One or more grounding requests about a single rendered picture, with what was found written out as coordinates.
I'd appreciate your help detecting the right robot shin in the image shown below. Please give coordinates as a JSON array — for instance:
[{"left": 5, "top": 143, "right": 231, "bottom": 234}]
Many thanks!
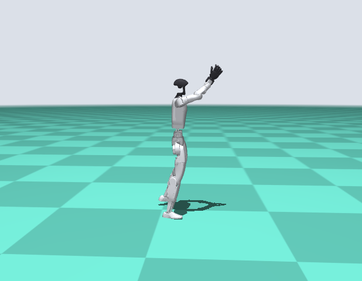
[{"left": 167, "top": 177, "right": 181, "bottom": 214}]

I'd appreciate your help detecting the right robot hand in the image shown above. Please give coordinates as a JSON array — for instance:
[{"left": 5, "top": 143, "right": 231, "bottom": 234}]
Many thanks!
[{"left": 206, "top": 64, "right": 221, "bottom": 82}]

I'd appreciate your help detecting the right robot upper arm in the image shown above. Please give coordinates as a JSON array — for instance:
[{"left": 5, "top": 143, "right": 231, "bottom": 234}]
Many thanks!
[{"left": 175, "top": 94, "right": 203, "bottom": 108}]

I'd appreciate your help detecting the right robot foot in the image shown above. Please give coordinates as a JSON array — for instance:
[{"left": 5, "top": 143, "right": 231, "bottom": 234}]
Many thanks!
[{"left": 162, "top": 211, "right": 183, "bottom": 219}]

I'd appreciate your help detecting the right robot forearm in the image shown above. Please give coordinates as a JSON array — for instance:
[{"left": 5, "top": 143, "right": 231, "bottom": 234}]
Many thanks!
[{"left": 195, "top": 79, "right": 212, "bottom": 95}]

